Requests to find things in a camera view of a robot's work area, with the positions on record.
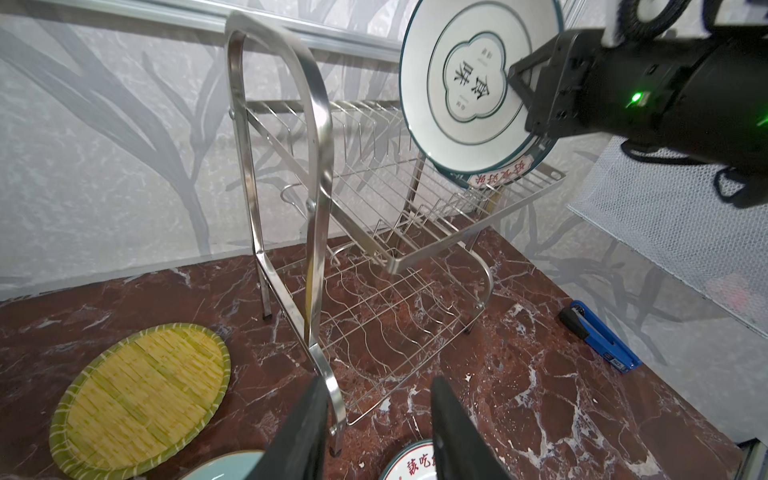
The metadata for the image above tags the blue clip tool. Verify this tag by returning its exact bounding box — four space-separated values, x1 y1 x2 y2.
558 300 642 373

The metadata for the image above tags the white plate green text rim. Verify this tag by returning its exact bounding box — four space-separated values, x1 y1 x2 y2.
436 137 556 189

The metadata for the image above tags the stainless steel dish rack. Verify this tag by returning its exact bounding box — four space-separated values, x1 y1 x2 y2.
226 11 565 454

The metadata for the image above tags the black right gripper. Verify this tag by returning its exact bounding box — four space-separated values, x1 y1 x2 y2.
505 26 715 145

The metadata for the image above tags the yellow ribbed plate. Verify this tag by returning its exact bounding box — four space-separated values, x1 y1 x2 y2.
49 323 231 479

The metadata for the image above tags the light green flower plate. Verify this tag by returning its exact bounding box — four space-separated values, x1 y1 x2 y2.
181 450 264 480

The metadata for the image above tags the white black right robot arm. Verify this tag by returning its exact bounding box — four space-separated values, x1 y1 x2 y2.
507 1 767 209

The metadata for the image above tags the white wire mesh basket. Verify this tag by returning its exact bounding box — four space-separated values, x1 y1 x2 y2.
570 137 767 335

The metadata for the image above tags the orange sunburst plate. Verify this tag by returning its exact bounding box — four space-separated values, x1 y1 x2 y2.
379 439 437 480

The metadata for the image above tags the white plate black quatrefoil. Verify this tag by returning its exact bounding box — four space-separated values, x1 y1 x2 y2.
399 0 564 175

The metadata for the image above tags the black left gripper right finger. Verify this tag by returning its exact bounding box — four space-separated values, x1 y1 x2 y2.
430 377 509 479

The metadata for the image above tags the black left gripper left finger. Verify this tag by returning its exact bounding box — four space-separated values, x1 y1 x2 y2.
246 377 329 480

